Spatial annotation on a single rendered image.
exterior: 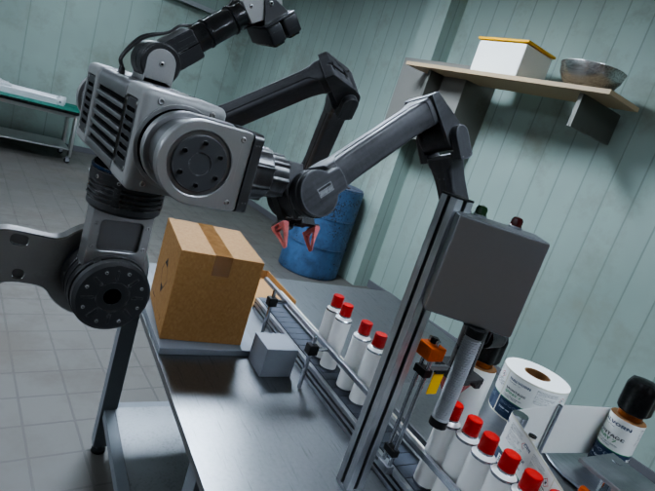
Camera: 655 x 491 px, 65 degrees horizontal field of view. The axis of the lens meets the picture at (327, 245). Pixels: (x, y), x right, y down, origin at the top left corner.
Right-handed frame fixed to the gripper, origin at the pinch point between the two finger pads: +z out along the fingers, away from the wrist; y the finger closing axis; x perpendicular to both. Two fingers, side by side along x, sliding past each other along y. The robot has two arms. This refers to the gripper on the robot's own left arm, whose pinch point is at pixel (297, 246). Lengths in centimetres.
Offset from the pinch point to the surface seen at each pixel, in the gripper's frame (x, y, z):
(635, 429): -59, 58, 61
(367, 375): -18.1, 4.5, 40.5
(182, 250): 6.2, -34.3, 3.0
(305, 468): -18, -18, 59
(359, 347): -15.7, 4.9, 32.8
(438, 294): -59, -15, 30
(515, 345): 107, 298, 17
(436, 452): -40, -1, 59
